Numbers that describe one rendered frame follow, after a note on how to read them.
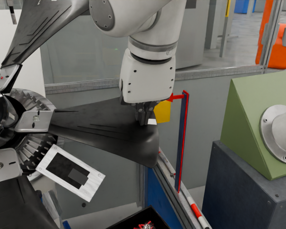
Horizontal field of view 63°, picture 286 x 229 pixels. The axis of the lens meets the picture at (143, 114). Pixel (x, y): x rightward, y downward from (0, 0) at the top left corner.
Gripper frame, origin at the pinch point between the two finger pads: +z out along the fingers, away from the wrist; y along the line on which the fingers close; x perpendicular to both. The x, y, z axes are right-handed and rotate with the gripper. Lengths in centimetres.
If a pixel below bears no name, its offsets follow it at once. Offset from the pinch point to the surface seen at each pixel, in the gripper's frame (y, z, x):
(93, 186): 12.4, 17.2, 5.0
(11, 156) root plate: 28.0, 6.8, 0.3
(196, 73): -57, 39, -66
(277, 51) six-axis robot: -286, 118, -210
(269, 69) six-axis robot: -282, 144, -203
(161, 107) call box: -15.4, 19.4, -21.6
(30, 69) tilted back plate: 26.0, 7.9, -33.8
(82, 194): 15.0, 17.9, 6.0
